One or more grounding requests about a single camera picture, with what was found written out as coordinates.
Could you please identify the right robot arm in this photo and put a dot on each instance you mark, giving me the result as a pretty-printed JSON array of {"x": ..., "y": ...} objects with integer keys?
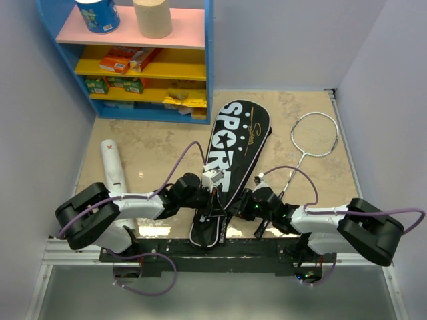
[{"x": 348, "y": 228}]

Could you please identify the red white box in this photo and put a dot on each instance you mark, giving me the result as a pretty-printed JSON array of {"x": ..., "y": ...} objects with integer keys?
[{"x": 142, "y": 58}]

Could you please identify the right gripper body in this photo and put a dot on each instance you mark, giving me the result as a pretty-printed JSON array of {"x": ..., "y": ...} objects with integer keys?
[{"x": 249, "y": 210}]

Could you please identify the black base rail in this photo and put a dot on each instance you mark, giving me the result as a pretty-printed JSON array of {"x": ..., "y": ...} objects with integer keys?
[{"x": 236, "y": 255}]

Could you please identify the green box middle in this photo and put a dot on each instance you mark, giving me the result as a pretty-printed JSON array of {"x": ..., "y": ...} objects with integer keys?
[{"x": 117, "y": 82}]

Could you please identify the black racket cover bag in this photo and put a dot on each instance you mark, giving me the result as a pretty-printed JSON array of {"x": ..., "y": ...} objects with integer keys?
[{"x": 239, "y": 134}]

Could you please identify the yellow snack bag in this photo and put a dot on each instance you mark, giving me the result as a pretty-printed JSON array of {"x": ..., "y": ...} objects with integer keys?
[{"x": 186, "y": 98}]

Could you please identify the blue shelf unit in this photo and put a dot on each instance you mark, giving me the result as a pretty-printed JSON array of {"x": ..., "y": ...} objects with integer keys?
[{"x": 184, "y": 61}]

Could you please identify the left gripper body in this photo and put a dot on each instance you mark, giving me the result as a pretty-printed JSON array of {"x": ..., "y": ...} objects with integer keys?
[{"x": 202, "y": 200}]

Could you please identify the white shuttlecock tube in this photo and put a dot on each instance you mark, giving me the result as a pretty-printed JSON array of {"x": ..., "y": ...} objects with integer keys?
[{"x": 114, "y": 174}]

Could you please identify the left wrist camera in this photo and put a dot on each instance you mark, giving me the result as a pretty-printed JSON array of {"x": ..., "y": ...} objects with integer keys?
[{"x": 212, "y": 178}]

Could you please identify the white badminton racket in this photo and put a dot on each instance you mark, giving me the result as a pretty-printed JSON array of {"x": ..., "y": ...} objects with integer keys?
[{"x": 314, "y": 134}]

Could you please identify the brown paper roll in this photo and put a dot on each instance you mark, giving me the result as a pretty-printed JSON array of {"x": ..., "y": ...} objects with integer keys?
[{"x": 153, "y": 17}]

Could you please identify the blue snack canister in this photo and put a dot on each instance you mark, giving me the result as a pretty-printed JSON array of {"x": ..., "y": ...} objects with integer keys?
[{"x": 100, "y": 16}]

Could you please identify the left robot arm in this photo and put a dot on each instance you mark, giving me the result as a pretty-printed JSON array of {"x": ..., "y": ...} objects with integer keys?
[{"x": 89, "y": 217}]

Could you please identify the orange box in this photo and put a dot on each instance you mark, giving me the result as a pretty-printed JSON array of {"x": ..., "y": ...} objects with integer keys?
[{"x": 118, "y": 58}]

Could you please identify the green box right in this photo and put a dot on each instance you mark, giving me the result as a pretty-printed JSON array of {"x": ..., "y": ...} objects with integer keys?
[{"x": 133, "y": 85}]

